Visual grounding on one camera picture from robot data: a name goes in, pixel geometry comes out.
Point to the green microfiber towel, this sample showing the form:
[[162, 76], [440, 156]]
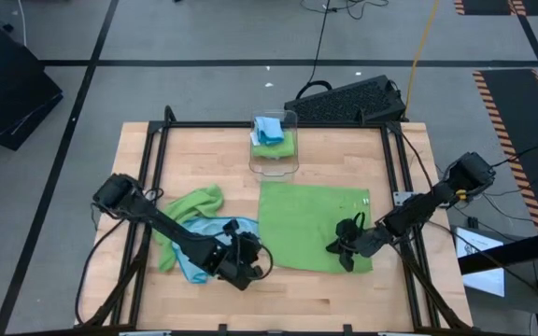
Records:
[[276, 150], [194, 203], [301, 224]]

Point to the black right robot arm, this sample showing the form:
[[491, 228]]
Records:
[[423, 205]]

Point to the white cloth tag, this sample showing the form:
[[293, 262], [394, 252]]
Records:
[[254, 139]]

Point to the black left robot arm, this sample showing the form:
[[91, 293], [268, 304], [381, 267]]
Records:
[[166, 228]]

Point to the black perforated computer case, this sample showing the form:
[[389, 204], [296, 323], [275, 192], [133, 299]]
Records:
[[344, 100]]

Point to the black neighbouring rig frame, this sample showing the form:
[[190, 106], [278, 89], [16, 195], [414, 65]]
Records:
[[512, 252]]

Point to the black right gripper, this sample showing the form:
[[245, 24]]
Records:
[[367, 242]]

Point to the white printed care label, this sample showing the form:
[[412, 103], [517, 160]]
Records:
[[365, 201]]

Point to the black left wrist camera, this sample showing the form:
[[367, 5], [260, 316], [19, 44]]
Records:
[[250, 248]]

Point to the silver metal bracket plate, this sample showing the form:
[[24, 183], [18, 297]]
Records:
[[403, 198]]

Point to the hazard-striped black floor mat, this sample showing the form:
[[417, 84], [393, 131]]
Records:
[[516, 116], [484, 5]]

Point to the light blue microfiber towel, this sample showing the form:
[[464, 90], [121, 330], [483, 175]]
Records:
[[269, 130], [203, 228]]

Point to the clear plastic bin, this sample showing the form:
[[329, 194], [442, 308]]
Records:
[[273, 170]]

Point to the white-screen monitor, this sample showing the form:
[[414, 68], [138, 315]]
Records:
[[481, 280]]

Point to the large black floor case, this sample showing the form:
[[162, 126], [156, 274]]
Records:
[[7, 93]]

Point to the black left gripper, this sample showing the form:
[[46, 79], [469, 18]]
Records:
[[241, 270]]

